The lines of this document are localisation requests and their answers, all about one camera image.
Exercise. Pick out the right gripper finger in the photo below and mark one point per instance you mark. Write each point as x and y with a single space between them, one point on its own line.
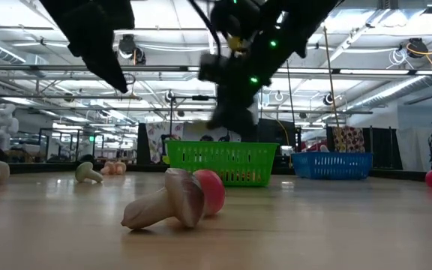
253 108
231 108

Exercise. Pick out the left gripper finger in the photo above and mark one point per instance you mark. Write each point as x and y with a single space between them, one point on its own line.
103 63
105 79

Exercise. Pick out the green cap toy mushroom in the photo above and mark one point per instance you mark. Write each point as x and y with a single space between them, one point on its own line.
86 173

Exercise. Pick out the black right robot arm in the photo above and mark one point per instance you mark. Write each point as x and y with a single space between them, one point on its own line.
306 18

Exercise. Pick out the green plastic basket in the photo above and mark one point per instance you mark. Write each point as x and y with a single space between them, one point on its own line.
238 161

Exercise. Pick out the floral white cloth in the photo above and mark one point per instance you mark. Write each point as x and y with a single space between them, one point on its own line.
158 137

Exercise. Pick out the wooden pole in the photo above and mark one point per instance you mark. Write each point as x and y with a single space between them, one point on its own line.
332 86

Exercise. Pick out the pink toy mushroom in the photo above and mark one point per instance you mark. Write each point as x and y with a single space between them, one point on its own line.
113 167

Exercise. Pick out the blue plastic basket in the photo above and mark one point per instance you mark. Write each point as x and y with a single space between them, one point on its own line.
332 167

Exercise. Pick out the brown patterned cloth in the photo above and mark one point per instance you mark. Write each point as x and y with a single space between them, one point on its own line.
347 138

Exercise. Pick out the brown streaked cap toy mushroom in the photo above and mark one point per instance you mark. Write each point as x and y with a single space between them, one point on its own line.
171 202

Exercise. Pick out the white hanging sheet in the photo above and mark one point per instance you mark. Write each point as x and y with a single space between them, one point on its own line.
414 148

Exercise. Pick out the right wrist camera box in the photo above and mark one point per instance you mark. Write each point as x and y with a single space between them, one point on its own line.
211 67

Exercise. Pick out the black frame stand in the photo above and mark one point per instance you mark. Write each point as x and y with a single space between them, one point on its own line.
189 98

